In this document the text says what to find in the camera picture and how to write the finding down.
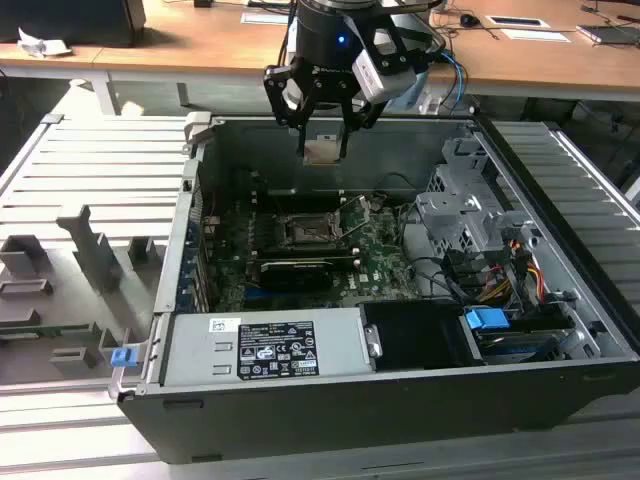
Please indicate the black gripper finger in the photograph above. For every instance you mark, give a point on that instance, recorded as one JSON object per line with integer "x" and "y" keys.
{"x": 280, "y": 100}
{"x": 362, "y": 115}

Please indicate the CPU with silver top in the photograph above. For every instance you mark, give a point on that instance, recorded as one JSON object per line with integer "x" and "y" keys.
{"x": 321, "y": 152}

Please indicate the CPU socket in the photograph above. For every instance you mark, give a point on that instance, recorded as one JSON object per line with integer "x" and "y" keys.
{"x": 306, "y": 232}

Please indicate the wooden desk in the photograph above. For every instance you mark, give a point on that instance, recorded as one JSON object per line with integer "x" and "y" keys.
{"x": 200, "y": 45}

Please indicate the small black desk item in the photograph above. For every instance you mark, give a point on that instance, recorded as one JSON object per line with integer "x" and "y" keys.
{"x": 202, "y": 3}

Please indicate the metal disk bay cage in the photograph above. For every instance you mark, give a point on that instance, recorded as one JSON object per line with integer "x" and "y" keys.
{"x": 450, "y": 220}

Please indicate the green motherboard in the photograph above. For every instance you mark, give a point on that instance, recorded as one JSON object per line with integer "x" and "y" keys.
{"x": 385, "y": 250}

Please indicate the black computer mouse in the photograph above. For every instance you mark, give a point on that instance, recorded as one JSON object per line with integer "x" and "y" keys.
{"x": 469, "y": 20}

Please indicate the black graphics card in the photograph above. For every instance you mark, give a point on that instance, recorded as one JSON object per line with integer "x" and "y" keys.
{"x": 295, "y": 277}

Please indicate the black drive connector block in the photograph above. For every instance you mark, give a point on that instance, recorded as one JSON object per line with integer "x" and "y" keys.
{"x": 462, "y": 267}

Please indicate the white paper sheet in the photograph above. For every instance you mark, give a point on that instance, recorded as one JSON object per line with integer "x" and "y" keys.
{"x": 537, "y": 35}

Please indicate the black computer box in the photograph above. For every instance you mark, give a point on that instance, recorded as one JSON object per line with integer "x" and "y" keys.
{"x": 65, "y": 20}

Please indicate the blue disk carrier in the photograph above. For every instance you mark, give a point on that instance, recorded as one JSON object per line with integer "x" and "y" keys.
{"x": 485, "y": 320}

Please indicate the crumpled white paper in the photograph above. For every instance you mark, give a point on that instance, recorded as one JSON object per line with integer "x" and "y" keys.
{"x": 37, "y": 46}

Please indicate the grey laptop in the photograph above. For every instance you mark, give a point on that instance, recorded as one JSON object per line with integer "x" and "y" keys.
{"x": 610, "y": 34}

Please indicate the grey power supply unit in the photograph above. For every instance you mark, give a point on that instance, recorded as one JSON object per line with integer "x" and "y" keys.
{"x": 195, "y": 350}

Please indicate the hard disk drive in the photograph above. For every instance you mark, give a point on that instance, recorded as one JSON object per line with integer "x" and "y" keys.
{"x": 520, "y": 347}

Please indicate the grey parts rack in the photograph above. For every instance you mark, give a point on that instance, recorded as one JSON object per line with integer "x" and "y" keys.
{"x": 75, "y": 310}

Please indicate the blue plastic latch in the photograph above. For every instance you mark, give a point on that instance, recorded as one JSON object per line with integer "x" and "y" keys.
{"x": 122, "y": 358}

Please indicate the black PC case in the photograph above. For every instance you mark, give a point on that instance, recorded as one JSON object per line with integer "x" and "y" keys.
{"x": 350, "y": 420}

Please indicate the green RAM stick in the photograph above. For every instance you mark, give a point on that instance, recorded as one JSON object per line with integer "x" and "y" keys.
{"x": 30, "y": 330}

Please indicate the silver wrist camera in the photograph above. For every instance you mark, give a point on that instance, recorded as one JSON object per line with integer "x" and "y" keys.
{"x": 385, "y": 77}

